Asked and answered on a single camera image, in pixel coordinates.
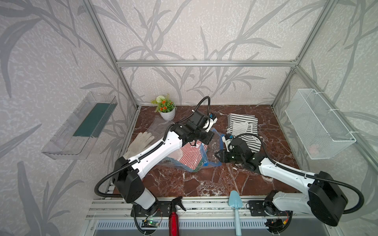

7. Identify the clear vacuum bag blue zipper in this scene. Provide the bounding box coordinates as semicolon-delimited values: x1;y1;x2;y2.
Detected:
158;128;224;173

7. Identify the black striped garment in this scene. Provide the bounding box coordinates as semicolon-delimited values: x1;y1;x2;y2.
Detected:
226;114;261;152

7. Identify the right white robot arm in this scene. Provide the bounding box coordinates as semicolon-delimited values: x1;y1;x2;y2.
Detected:
215;134;365;226

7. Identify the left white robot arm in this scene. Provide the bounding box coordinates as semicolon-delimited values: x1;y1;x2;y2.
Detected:
94;111;218;212

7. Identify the red striped garment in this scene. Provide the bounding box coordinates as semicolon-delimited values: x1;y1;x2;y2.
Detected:
166;141;208;172

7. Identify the solid green garment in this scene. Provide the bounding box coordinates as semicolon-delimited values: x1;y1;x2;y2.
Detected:
193;153;209;173

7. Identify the white pot with plant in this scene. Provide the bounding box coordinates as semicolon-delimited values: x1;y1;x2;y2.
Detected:
151;93;176;121

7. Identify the light blue garden trowel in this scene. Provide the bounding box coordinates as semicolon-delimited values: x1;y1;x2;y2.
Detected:
228;190;243;236

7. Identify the white work glove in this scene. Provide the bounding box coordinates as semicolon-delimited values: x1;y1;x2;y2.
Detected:
123;132;155;160

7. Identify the red spray bottle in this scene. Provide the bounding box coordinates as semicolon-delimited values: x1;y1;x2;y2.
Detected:
169;196;187;236

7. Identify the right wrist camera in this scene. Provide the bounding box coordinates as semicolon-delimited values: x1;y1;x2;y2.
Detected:
221;134;234;152

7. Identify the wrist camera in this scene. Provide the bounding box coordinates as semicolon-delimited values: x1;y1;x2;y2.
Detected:
204;113;218;132
221;134;234;152

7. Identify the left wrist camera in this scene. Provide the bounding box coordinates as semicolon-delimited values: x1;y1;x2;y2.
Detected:
204;113;218;132

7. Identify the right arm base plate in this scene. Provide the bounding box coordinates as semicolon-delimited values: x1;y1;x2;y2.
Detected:
246;200;291;217

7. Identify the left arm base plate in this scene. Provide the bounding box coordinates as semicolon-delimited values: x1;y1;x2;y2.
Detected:
131;200;171;217

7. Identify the white wire wall basket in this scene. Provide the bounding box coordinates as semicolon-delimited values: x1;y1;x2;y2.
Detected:
285;88;356;160

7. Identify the clear plastic wall shelf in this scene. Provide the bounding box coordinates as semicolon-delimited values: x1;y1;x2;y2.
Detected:
41;92;118;160

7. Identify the aluminium cage frame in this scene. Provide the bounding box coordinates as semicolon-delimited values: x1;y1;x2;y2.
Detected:
79;0;378;236

